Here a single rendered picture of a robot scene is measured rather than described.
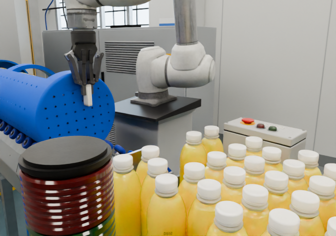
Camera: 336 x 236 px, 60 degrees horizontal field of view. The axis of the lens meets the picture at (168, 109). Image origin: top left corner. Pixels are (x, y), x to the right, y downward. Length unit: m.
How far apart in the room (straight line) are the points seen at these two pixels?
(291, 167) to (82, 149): 0.45
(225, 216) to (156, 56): 1.08
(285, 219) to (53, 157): 0.32
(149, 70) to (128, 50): 1.45
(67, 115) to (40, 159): 0.78
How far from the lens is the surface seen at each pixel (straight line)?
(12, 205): 1.86
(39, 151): 0.22
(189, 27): 1.34
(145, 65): 1.41
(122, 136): 1.52
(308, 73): 3.37
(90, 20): 0.94
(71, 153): 0.21
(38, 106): 0.95
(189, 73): 1.34
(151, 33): 2.65
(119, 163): 0.59
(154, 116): 1.25
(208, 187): 0.49
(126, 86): 2.91
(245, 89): 3.60
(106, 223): 0.23
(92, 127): 1.04
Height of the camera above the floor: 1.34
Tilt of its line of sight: 14 degrees down
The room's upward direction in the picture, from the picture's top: straight up
